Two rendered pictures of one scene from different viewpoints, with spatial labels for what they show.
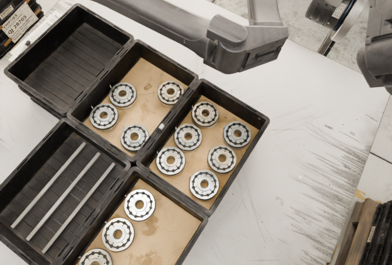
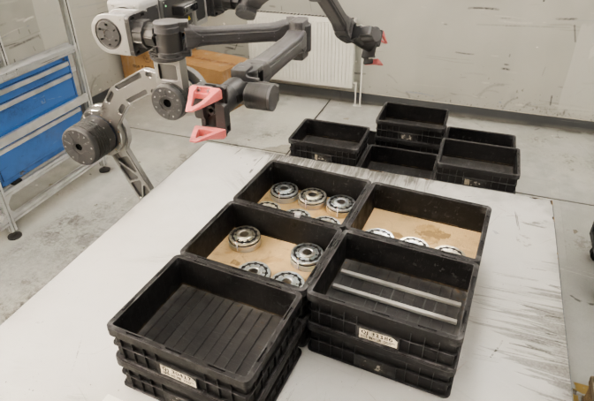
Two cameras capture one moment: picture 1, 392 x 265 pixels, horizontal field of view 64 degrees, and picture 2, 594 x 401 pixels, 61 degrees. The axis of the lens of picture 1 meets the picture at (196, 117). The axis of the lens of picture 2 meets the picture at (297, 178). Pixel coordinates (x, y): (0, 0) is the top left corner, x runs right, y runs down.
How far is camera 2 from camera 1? 1.48 m
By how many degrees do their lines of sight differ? 62
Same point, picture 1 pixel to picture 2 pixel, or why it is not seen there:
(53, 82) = (238, 360)
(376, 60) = not seen: outside the picture
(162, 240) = (402, 227)
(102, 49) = (177, 318)
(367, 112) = (232, 153)
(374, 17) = not seen: outside the picture
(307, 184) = not seen: hidden behind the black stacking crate
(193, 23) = (291, 35)
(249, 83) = (206, 217)
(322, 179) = not seen: hidden behind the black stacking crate
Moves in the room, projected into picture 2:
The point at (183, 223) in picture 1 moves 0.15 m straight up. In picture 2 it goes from (381, 217) to (384, 180)
